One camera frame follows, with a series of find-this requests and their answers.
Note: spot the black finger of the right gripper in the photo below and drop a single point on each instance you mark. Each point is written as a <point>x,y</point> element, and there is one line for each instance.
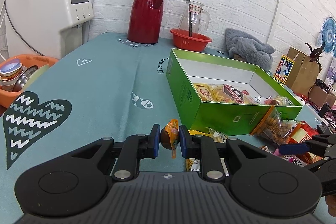
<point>293,149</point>

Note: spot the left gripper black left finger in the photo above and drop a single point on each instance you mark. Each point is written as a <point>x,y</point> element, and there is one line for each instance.
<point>77,181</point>

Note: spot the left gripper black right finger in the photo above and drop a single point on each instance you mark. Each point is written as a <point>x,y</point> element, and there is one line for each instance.
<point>259,181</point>

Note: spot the red yellow fried snack bag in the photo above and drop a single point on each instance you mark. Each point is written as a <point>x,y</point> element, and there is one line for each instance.
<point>303,132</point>

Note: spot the clear bag yellow chips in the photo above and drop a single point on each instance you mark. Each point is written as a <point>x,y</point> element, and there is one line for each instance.
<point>223,93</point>

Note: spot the small orange egg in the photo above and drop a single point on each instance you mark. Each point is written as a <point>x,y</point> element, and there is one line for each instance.
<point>169,137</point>

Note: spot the pink-edged snack packet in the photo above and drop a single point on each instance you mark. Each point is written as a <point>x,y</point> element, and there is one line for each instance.
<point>290,158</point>

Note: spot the clear wrapped pastry in box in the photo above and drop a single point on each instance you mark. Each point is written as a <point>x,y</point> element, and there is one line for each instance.
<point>278,101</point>

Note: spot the brown cardboard box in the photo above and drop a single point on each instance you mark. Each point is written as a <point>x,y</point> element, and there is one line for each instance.
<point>303,74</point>

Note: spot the yellow blue juice carton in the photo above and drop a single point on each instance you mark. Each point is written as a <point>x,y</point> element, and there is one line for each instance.
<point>283,70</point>

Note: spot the green cardboard box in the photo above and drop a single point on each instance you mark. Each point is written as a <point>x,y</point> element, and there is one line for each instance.
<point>186,67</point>

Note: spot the grey fluffy towel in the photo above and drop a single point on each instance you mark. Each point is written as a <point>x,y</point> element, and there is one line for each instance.
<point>249,48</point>

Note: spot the orange plastic basket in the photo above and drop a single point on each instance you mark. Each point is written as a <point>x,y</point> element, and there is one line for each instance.
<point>8,94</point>

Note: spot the blue paper fan decoration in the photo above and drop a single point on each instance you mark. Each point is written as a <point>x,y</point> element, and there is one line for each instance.
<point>327,37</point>

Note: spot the red plastic basket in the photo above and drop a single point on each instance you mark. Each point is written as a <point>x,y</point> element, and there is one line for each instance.
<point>196,42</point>

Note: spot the clear glass pitcher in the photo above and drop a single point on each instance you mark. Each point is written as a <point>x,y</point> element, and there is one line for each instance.
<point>199,17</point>

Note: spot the black stirring stick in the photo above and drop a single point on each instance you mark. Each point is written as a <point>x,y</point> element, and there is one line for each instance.
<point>189,19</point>

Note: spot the white water dispenser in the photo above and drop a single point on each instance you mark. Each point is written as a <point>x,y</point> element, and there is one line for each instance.
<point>45,27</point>

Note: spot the red thermos jug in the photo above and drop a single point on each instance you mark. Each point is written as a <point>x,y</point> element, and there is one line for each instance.
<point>145,21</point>

